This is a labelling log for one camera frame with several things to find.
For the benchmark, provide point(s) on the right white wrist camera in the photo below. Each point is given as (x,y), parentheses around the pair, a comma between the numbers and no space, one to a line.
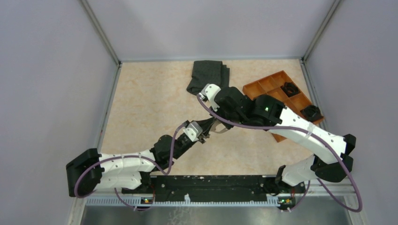
(209,93)

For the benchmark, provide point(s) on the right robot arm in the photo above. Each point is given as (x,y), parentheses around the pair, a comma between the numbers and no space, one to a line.
(277,118)

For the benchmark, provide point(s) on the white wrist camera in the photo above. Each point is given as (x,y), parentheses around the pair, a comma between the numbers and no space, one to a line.
(209,93)
(193,130)

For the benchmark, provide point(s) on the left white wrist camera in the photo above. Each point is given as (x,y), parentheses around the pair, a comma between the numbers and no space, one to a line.
(193,130)

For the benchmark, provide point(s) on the dark grey folded cloth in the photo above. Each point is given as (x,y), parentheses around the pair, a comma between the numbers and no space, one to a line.
(208,72)

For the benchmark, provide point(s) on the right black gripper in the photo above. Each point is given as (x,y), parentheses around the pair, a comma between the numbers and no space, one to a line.
(219,111)

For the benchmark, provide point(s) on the orange compartment tray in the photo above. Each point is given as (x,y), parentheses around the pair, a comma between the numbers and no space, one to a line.
(271,85)

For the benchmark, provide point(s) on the black rolled belt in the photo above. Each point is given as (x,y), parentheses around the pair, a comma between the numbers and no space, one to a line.
(290,89)

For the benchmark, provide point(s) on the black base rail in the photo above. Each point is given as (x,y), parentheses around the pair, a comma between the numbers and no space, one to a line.
(216,188)

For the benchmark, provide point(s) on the metal key holder plate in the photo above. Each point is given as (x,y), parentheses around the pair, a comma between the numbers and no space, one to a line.
(213,125)

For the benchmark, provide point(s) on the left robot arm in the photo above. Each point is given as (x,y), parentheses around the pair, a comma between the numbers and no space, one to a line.
(92,170)

